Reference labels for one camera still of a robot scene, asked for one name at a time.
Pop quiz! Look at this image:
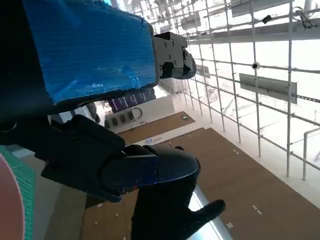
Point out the grey hanging panel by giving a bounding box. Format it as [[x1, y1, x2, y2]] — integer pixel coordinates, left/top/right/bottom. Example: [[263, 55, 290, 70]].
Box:
[[238, 72, 299, 105], [230, 0, 293, 19]]

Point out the green cutting mat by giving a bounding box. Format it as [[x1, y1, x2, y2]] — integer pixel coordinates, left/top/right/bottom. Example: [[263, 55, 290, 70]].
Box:
[[0, 145, 36, 240]]

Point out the pink bowl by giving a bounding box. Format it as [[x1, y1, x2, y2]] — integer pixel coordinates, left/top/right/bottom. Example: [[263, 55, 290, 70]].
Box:
[[0, 152, 26, 240]]

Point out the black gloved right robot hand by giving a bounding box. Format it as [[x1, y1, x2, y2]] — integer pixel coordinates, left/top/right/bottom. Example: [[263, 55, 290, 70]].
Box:
[[130, 177, 227, 240]]

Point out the purple banner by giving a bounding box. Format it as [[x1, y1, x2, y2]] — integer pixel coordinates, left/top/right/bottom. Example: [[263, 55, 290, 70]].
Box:
[[108, 87, 156, 114]]

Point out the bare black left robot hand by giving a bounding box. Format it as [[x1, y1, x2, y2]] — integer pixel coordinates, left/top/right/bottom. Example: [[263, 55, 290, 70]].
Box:
[[0, 0, 201, 203]]

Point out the white pipe frame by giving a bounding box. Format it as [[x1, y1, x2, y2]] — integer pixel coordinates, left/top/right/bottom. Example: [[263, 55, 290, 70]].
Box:
[[109, 0, 320, 181]]

